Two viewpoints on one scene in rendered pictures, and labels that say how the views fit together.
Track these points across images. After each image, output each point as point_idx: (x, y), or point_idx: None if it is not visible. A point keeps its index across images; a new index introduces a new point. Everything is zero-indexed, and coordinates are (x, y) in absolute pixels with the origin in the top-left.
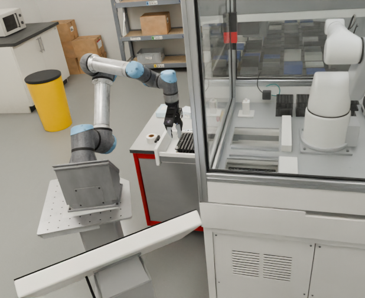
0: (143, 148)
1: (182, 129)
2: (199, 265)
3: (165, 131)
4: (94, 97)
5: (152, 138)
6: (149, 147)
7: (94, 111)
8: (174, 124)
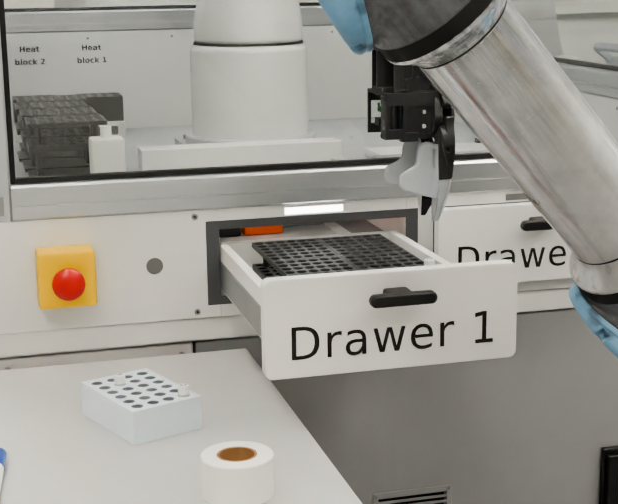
0: (341, 493)
1: (44, 452)
2: None
3: (348, 272)
4: (561, 77)
5: (260, 444)
6: (313, 480)
7: (610, 150)
8: (2, 471)
